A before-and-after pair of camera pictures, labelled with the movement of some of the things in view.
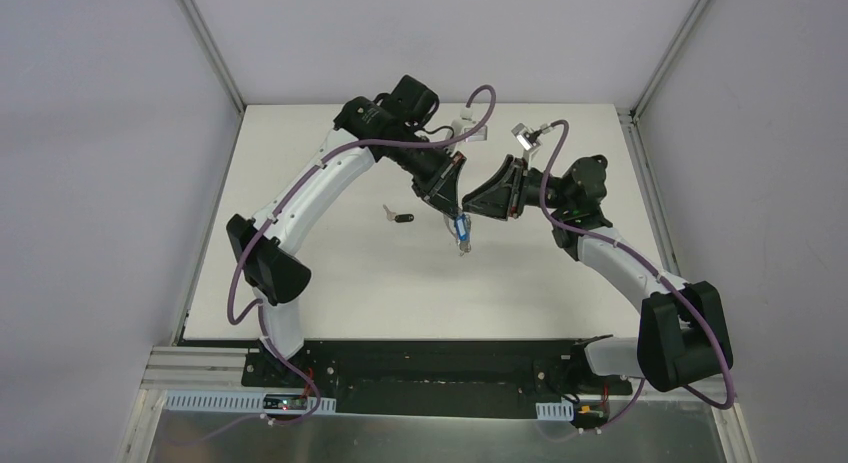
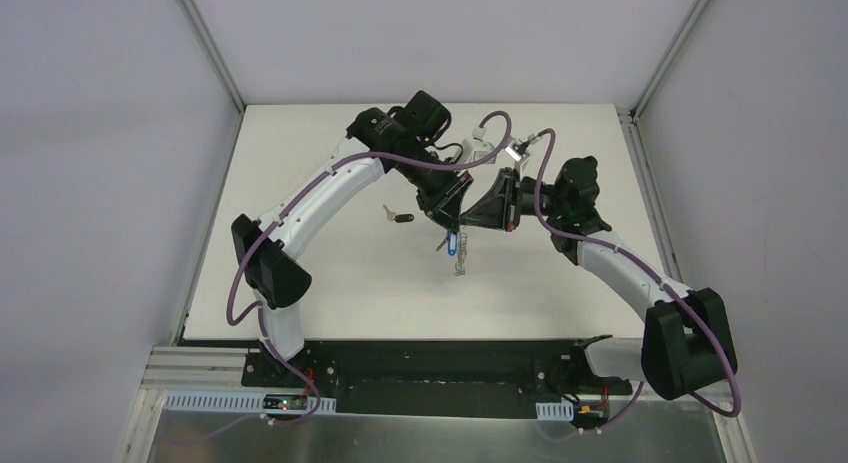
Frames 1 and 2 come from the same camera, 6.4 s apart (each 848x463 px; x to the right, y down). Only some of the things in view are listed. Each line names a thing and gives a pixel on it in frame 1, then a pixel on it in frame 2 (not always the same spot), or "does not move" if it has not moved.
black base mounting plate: [433, 378] does not move
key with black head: [400, 218] does not move
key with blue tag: [463, 230] to [451, 241]
